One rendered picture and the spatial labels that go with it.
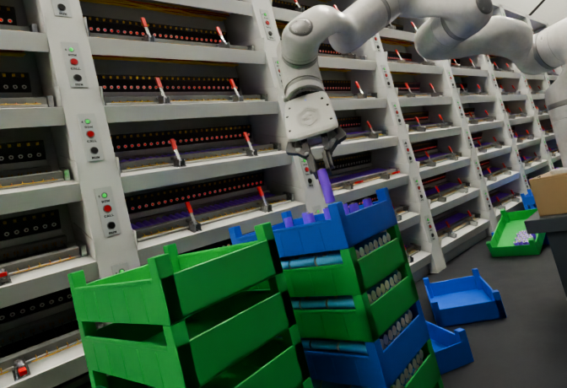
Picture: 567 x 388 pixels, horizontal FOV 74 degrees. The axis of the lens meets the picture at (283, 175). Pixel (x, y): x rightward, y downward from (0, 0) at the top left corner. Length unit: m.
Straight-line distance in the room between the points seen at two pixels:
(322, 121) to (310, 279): 0.30
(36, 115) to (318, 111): 0.67
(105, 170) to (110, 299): 0.51
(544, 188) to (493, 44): 0.43
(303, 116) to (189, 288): 0.40
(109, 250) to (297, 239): 0.50
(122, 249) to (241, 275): 0.54
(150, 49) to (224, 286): 0.87
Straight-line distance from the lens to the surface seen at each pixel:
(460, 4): 1.04
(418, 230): 1.94
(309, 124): 0.72
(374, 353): 0.71
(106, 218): 1.03
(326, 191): 0.68
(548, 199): 1.28
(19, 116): 1.07
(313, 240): 0.70
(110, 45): 1.20
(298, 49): 0.76
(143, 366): 0.57
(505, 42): 1.20
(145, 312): 0.52
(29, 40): 1.15
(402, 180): 1.86
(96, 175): 1.04
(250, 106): 1.32
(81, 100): 1.10
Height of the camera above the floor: 0.50
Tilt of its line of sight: 4 degrees up
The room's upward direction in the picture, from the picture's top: 15 degrees counter-clockwise
